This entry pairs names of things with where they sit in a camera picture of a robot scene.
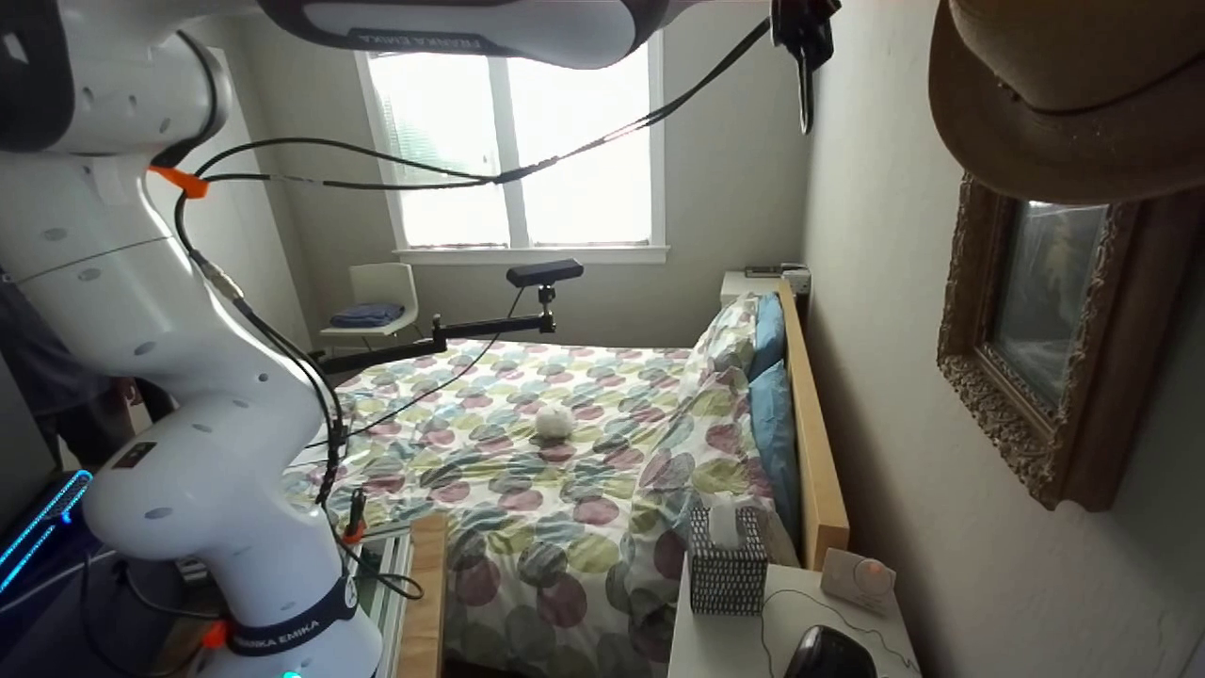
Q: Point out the large blue pillow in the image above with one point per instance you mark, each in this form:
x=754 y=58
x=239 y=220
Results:
x=778 y=439

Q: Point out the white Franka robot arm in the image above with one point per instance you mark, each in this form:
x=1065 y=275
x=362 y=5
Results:
x=189 y=475

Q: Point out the white bedside cabinet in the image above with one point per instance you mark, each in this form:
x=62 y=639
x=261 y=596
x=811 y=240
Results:
x=754 y=285

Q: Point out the floral bedspread bed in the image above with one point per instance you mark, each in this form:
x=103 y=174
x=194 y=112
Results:
x=549 y=502

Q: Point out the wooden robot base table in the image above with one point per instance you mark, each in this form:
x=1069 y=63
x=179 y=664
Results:
x=426 y=604

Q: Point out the floral pillow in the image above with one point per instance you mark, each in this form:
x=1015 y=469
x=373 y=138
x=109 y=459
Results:
x=725 y=338

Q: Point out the white framed window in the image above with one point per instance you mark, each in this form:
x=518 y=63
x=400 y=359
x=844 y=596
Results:
x=566 y=164

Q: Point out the tan straw hat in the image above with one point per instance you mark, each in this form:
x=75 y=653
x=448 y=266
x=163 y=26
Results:
x=1065 y=99

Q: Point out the small white ball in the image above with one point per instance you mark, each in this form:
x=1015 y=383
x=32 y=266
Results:
x=549 y=422

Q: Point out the grey woven tissue box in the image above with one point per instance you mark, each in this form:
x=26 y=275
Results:
x=726 y=565

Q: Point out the light wooden headboard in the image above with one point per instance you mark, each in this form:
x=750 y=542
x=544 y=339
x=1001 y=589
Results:
x=816 y=439

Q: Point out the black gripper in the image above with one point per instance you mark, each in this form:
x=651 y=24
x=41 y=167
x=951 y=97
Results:
x=807 y=24

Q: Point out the small blue pillow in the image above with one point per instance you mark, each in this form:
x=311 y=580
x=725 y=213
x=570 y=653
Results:
x=765 y=334

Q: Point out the blue glowing light strip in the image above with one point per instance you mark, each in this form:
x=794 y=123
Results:
x=41 y=527

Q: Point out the white marble nightstand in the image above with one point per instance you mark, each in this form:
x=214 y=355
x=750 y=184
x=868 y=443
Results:
x=739 y=640

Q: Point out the black stereo camera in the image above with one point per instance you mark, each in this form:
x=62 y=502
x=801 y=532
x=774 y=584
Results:
x=544 y=274

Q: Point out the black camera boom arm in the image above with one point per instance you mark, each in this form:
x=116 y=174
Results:
x=426 y=339

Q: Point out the blue chair cushion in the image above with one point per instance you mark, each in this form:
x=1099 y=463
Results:
x=366 y=314

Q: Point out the white chair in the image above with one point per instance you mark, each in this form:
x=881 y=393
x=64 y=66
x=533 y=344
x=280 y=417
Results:
x=378 y=290

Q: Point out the black computer mouse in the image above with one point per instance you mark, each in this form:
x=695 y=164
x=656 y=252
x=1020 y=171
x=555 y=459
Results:
x=828 y=658

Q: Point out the pink salt rock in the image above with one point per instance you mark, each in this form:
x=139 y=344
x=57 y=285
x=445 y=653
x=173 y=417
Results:
x=858 y=580

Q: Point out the framed wall mirror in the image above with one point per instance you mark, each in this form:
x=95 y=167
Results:
x=1065 y=400

